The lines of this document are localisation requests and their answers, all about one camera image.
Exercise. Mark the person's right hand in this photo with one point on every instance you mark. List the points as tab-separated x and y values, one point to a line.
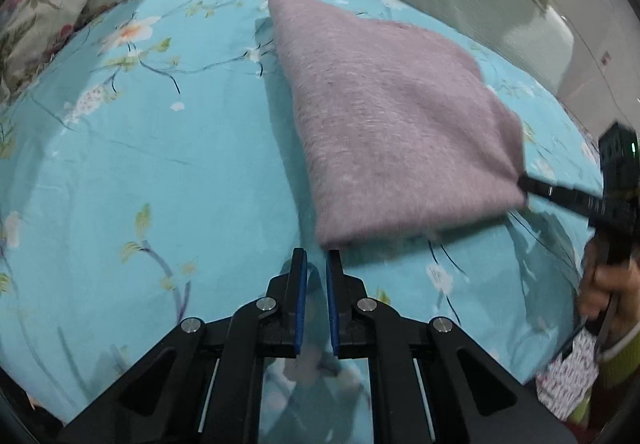
600	296

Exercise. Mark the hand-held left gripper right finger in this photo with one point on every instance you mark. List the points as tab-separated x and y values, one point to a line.
332	306

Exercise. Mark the pink towel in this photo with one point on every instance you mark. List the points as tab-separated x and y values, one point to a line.
390	124

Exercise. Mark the small-flower bed skirt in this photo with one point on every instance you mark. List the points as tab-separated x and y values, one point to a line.
565	374

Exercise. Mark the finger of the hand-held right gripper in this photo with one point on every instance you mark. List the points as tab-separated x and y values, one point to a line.
560	194

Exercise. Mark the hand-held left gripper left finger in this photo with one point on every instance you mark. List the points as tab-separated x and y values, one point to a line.
300	306

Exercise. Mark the blue floral bed sheet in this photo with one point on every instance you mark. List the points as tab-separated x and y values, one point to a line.
150	149

